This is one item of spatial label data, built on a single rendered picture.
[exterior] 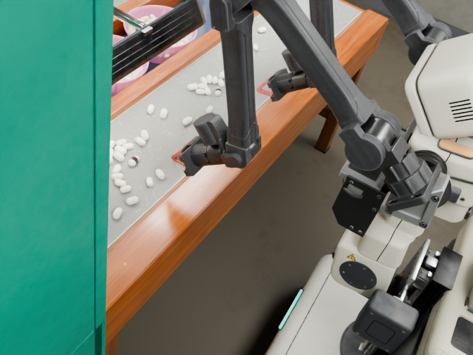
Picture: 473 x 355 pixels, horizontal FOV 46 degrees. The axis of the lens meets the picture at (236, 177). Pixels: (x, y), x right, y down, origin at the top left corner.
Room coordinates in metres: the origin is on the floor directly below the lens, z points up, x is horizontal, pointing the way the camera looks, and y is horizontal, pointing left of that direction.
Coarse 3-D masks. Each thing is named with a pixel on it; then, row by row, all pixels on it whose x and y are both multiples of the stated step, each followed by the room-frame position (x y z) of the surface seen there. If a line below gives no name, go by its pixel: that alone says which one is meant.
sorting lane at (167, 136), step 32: (256, 32) 1.90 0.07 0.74; (192, 64) 1.59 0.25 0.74; (256, 64) 1.69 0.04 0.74; (160, 96) 1.38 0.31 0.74; (192, 96) 1.42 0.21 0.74; (224, 96) 1.47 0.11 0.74; (256, 96) 1.51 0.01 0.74; (128, 128) 1.20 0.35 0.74; (160, 128) 1.24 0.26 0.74; (192, 128) 1.27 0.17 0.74; (128, 160) 1.07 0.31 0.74; (160, 160) 1.11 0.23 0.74; (128, 192) 0.96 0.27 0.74; (160, 192) 0.99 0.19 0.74; (128, 224) 0.86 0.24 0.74
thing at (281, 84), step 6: (282, 72) 1.42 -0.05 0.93; (276, 78) 1.38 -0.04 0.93; (282, 78) 1.37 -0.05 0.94; (288, 78) 1.36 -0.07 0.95; (270, 84) 1.35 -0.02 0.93; (276, 84) 1.37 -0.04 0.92; (282, 84) 1.36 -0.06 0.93; (288, 84) 1.35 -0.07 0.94; (276, 90) 1.35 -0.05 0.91; (282, 90) 1.36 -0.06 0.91; (288, 90) 1.36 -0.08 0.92; (294, 90) 1.36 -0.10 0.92; (276, 96) 1.34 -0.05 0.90; (282, 96) 1.36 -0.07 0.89
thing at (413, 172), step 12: (408, 156) 0.81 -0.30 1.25; (384, 168) 0.80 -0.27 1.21; (396, 168) 0.80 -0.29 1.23; (408, 168) 0.80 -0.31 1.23; (420, 168) 0.80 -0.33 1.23; (432, 168) 0.84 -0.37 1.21; (384, 180) 0.81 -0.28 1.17; (396, 180) 0.79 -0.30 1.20; (408, 180) 0.78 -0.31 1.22; (420, 180) 0.79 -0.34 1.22; (432, 180) 0.80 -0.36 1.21; (396, 192) 0.78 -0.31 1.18; (408, 192) 0.78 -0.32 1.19; (420, 192) 0.77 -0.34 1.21; (396, 204) 0.76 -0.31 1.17; (408, 204) 0.75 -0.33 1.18; (420, 204) 0.75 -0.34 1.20
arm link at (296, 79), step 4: (296, 72) 1.37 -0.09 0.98; (300, 72) 1.36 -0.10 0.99; (292, 76) 1.36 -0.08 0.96; (296, 76) 1.36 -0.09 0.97; (300, 76) 1.35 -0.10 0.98; (304, 76) 1.34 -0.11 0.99; (292, 80) 1.35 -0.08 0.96; (296, 80) 1.35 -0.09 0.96; (300, 80) 1.34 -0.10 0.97; (304, 80) 1.34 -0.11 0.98; (296, 84) 1.35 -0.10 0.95; (300, 84) 1.34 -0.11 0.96; (304, 84) 1.34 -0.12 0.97; (296, 88) 1.35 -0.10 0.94; (300, 88) 1.35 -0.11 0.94; (304, 88) 1.35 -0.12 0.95
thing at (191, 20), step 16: (192, 0) 1.37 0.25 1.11; (160, 16) 1.26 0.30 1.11; (176, 16) 1.29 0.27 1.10; (192, 16) 1.34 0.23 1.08; (160, 32) 1.22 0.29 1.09; (176, 32) 1.27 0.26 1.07; (128, 48) 1.11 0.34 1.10; (144, 48) 1.15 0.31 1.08; (160, 48) 1.19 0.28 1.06; (112, 64) 1.04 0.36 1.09; (128, 64) 1.08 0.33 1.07; (112, 80) 1.02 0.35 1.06
